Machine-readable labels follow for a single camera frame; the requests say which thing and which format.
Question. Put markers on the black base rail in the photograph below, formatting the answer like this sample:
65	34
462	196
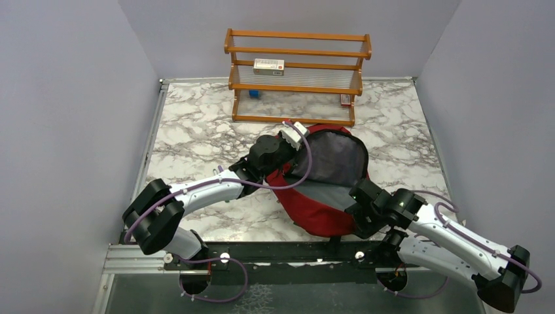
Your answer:
283	263

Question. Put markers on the small red white eraser box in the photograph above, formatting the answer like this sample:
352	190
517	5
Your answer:
345	100

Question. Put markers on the blue pencil sharpener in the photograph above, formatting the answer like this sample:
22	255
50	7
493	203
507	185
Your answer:
254	94

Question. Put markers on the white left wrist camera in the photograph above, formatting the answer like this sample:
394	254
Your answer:
293	133

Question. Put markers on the wooden two-tier shelf rack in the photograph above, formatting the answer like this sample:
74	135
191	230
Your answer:
307	71

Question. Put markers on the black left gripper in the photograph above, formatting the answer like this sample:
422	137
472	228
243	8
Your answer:
295	154

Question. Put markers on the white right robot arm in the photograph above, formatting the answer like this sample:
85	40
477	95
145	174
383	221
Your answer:
420	234

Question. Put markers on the red backpack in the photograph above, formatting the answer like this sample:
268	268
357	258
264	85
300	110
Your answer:
318	205

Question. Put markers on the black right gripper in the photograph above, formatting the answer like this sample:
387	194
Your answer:
364	228

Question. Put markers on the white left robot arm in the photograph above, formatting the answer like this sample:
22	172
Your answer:
153	218

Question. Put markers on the white red box on shelf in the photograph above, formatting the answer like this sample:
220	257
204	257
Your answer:
269	67

